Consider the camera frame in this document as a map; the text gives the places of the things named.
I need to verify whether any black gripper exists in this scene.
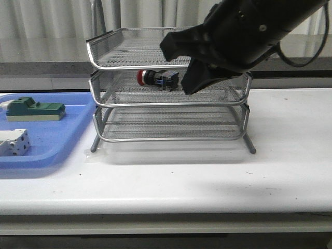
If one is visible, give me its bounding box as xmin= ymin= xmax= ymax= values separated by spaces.
xmin=160 ymin=1 xmax=293 ymax=95

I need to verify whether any red emergency stop button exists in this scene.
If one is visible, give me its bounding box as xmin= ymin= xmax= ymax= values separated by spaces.
xmin=136 ymin=70 xmax=179 ymax=91

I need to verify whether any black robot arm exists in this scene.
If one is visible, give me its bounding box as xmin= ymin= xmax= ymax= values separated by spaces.
xmin=160 ymin=1 xmax=328 ymax=95

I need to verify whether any grey stone counter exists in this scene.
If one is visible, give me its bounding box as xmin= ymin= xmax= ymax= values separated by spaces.
xmin=0 ymin=33 xmax=332 ymax=91

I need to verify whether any blue plastic tray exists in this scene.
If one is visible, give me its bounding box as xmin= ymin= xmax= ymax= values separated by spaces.
xmin=1 ymin=92 xmax=95 ymax=170

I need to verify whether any green terminal block component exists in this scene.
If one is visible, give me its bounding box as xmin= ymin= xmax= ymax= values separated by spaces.
xmin=6 ymin=97 xmax=66 ymax=122

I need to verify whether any white electrical component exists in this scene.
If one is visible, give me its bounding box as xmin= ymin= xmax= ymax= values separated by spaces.
xmin=1 ymin=129 xmax=31 ymax=157

